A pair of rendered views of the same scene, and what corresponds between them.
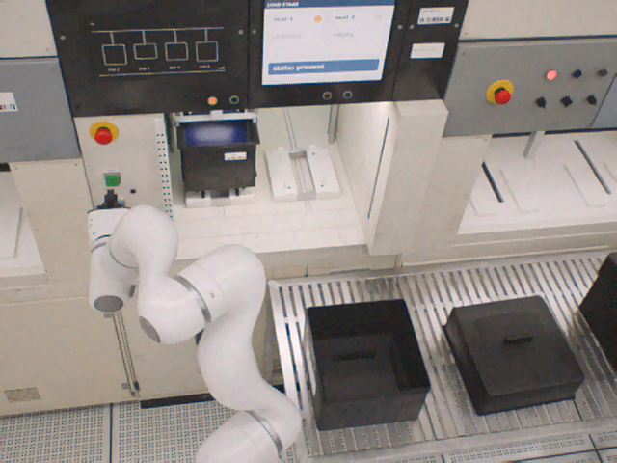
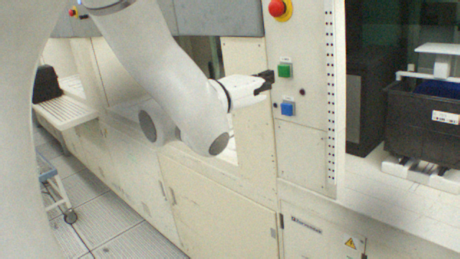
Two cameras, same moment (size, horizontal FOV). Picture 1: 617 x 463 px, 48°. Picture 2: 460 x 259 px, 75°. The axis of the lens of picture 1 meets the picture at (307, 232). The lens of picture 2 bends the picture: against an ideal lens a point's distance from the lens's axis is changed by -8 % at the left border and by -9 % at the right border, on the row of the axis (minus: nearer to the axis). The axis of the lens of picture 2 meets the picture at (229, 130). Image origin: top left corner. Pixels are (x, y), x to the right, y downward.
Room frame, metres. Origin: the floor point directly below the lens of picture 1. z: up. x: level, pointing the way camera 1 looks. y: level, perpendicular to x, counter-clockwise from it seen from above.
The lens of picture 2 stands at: (0.74, -0.14, 1.41)
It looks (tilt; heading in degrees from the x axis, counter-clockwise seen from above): 24 degrees down; 65
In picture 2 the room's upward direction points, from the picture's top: 8 degrees counter-clockwise
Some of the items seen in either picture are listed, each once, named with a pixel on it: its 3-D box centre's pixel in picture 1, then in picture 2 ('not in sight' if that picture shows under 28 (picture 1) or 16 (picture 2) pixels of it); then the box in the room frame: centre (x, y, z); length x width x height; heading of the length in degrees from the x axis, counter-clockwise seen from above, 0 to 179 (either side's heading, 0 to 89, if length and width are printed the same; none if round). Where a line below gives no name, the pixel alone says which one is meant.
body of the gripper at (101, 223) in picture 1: (110, 231); (233, 91); (1.04, 0.46, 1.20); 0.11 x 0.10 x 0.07; 15
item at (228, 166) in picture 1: (217, 137); (438, 106); (1.57, 0.30, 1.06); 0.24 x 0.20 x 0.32; 104
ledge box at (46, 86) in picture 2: not in sight; (39, 83); (0.46, 2.86, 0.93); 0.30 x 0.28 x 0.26; 101
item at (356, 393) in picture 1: (362, 363); not in sight; (0.98, -0.18, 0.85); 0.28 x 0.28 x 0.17; 14
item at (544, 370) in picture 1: (513, 348); not in sight; (1.09, -0.60, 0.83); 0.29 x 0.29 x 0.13; 17
